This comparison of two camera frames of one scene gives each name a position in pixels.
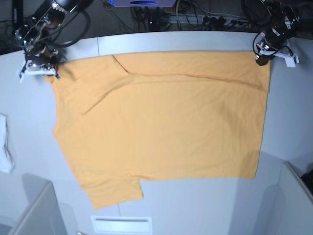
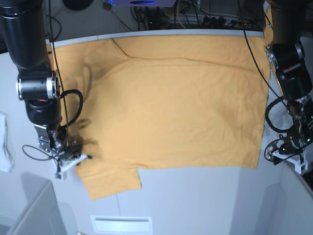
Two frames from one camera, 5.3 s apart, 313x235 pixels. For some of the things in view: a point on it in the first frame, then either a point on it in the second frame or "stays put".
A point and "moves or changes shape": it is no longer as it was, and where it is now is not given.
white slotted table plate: (122, 224) stays put
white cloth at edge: (7, 161) stays put
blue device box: (143, 3) stays put
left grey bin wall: (43, 217) stays put
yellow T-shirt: (121, 119) moves or changes shape
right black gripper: (276, 35) to (294, 143)
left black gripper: (40, 53) to (73, 146)
